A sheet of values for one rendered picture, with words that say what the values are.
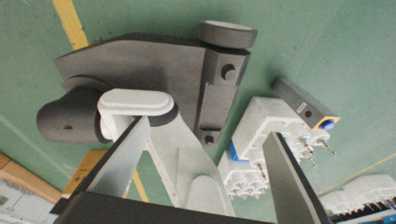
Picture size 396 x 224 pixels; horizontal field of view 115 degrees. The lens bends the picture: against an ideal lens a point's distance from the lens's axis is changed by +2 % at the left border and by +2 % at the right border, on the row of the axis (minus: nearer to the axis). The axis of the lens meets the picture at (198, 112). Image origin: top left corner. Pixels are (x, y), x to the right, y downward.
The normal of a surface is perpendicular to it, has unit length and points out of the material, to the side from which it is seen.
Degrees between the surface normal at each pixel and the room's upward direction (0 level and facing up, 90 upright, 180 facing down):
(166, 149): 90
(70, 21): 0
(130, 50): 0
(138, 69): 0
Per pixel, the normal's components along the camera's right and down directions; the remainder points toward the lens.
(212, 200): 0.12, -0.76
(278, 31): 0.07, 0.65
